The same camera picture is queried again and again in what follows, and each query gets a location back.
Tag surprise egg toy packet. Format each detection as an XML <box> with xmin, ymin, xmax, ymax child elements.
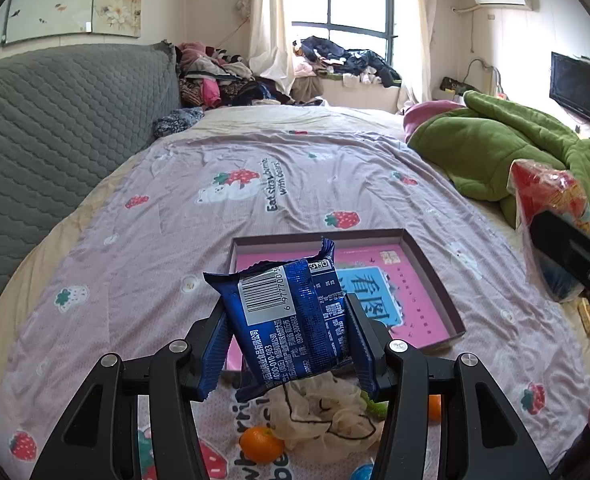
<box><xmin>508</xmin><ymin>158</ymin><xmax>590</xmax><ymax>302</ymax></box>

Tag cream polka-dot scrunchie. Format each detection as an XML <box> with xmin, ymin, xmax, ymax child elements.
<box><xmin>267</xmin><ymin>373</ymin><xmax>383</xmax><ymax>465</ymax></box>

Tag orange mandarin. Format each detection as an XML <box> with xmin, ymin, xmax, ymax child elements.
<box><xmin>239</xmin><ymin>426</ymin><xmax>285</xmax><ymax>464</ymax></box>
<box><xmin>427</xmin><ymin>394</ymin><xmax>441</xmax><ymax>422</ymax></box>

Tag blue snack packet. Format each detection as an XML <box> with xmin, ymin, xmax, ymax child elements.
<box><xmin>204</xmin><ymin>238</ymin><xmax>349</xmax><ymax>402</ymax></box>

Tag pink strawberry bedsheet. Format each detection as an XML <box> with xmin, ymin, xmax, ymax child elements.
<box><xmin>0</xmin><ymin>128</ymin><xmax>590</xmax><ymax>479</ymax></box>

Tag green fleece blanket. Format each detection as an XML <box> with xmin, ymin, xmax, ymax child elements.
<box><xmin>406</xmin><ymin>90</ymin><xmax>590</xmax><ymax>226</ymax></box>

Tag shallow grey box tray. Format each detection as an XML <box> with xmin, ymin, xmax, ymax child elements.
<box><xmin>219</xmin><ymin>227</ymin><xmax>468</xmax><ymax>376</ymax></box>

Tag pink pillow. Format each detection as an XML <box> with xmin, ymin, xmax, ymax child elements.
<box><xmin>403</xmin><ymin>100</ymin><xmax>463</xmax><ymax>142</ymax></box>

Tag grey quilted headboard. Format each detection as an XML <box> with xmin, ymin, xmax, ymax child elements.
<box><xmin>0</xmin><ymin>41</ymin><xmax>180</xmax><ymax>297</ymax></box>

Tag cream curtain right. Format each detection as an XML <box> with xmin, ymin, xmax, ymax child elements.
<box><xmin>393</xmin><ymin>0</ymin><xmax>437</xmax><ymax>104</ymax></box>

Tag cream curtain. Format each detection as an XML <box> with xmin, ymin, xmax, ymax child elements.
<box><xmin>393</xmin><ymin>0</ymin><xmax>437</xmax><ymax>104</ymax></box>
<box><xmin>248</xmin><ymin>0</ymin><xmax>295</xmax><ymax>94</ymax></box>

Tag dark clothes on windowsill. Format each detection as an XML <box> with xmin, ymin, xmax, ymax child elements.
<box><xmin>293</xmin><ymin>36</ymin><xmax>401</xmax><ymax>88</ymax></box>

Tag clothes pile by headboard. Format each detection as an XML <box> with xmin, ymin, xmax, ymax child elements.
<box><xmin>175</xmin><ymin>41</ymin><xmax>329</xmax><ymax>110</ymax></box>

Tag cream curtain left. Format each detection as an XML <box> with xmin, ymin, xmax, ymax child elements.
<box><xmin>248</xmin><ymin>0</ymin><xmax>295</xmax><ymax>94</ymax></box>

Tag green fuzzy ring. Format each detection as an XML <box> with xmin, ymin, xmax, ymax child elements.
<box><xmin>359</xmin><ymin>390</ymin><xmax>391</xmax><ymax>421</ymax></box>

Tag black wall television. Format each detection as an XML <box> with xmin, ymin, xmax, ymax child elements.
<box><xmin>549</xmin><ymin>52</ymin><xmax>590</xmax><ymax>122</ymax></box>

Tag window with dark frame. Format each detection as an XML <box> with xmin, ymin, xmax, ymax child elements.
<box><xmin>289</xmin><ymin>0</ymin><xmax>395</xmax><ymax>61</ymax></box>

